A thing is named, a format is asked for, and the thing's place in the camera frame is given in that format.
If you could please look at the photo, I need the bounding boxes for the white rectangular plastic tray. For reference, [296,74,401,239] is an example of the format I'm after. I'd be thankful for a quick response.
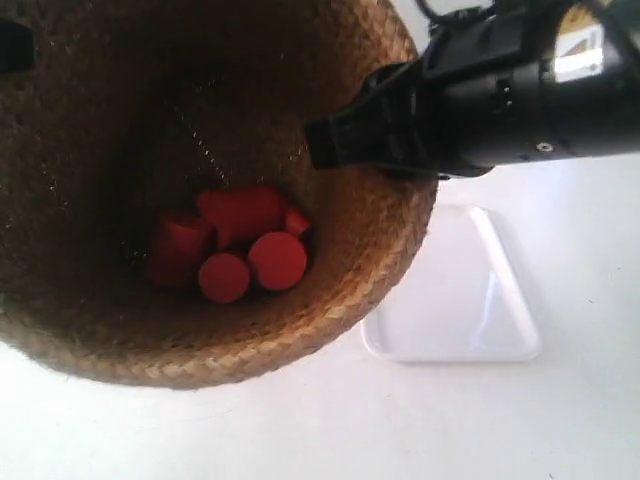
[361,205,541,364]

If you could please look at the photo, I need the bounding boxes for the brown woven wicker basket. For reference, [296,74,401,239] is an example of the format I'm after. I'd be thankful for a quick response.
[1,1,437,389]

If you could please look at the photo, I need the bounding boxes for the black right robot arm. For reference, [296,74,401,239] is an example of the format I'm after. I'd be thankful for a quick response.
[304,1,639,179]

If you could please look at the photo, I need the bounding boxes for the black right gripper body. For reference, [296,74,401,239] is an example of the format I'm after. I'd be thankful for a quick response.
[414,1,565,177]

